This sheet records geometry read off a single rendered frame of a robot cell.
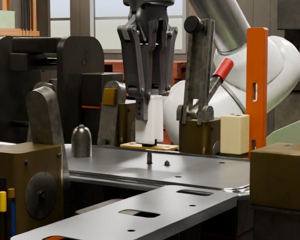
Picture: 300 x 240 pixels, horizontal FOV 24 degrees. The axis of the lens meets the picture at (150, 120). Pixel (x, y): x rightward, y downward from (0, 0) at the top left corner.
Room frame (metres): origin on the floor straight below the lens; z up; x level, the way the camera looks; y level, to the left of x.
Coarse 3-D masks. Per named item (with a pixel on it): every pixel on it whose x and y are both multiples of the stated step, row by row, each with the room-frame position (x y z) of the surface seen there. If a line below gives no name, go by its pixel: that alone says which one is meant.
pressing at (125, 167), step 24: (0, 144) 1.20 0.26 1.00; (96, 144) 1.18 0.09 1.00; (72, 168) 0.97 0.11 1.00; (96, 168) 0.97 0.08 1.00; (120, 168) 0.97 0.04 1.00; (144, 168) 0.97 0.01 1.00; (168, 168) 0.97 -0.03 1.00; (192, 168) 0.97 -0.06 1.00; (216, 168) 0.97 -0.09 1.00; (240, 168) 0.97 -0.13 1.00; (192, 192) 0.83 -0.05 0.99; (240, 192) 0.82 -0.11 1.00
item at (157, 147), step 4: (156, 140) 1.01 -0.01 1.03; (120, 144) 1.02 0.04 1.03; (124, 144) 1.02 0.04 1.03; (128, 144) 1.02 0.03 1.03; (132, 144) 1.02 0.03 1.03; (136, 144) 1.02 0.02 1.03; (140, 144) 1.02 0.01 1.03; (144, 144) 1.00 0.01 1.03; (156, 144) 1.01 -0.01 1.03; (160, 144) 1.02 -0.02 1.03; (136, 148) 1.00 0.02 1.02; (140, 148) 1.00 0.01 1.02; (144, 148) 0.99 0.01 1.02; (148, 148) 0.99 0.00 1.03; (152, 148) 0.99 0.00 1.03; (156, 148) 0.98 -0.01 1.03; (160, 148) 0.98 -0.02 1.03; (164, 148) 0.98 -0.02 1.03; (168, 148) 0.98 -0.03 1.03; (172, 148) 0.98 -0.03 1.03; (176, 148) 0.99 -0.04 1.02
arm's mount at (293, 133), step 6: (288, 126) 1.60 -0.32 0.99; (294, 126) 1.65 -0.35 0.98; (276, 132) 1.50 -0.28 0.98; (282, 132) 1.55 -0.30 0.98; (288, 132) 1.60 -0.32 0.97; (294, 132) 1.66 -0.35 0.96; (270, 138) 1.48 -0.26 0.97; (276, 138) 1.50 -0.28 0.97; (282, 138) 1.55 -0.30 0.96; (288, 138) 1.60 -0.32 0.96; (294, 138) 1.66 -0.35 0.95
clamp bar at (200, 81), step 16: (192, 16) 1.12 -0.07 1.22; (192, 32) 1.11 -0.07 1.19; (208, 32) 1.13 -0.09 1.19; (192, 48) 1.14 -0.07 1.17; (208, 48) 1.13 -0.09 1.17; (192, 64) 1.14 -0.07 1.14; (208, 64) 1.13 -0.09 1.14; (192, 80) 1.14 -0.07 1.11; (208, 80) 1.13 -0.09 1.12; (192, 96) 1.13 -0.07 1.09; (208, 96) 1.13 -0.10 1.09
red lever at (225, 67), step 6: (222, 60) 1.22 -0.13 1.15; (228, 60) 1.22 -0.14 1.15; (222, 66) 1.21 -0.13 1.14; (228, 66) 1.21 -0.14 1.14; (216, 72) 1.19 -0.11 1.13; (222, 72) 1.19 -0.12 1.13; (228, 72) 1.21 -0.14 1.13; (216, 78) 1.19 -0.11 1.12; (222, 78) 1.19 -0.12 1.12; (210, 84) 1.17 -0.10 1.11; (216, 84) 1.17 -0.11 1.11; (210, 90) 1.16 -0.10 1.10; (216, 90) 1.18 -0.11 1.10; (210, 96) 1.16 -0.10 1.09; (198, 102) 1.14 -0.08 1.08; (192, 108) 1.13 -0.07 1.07; (192, 114) 1.12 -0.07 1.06
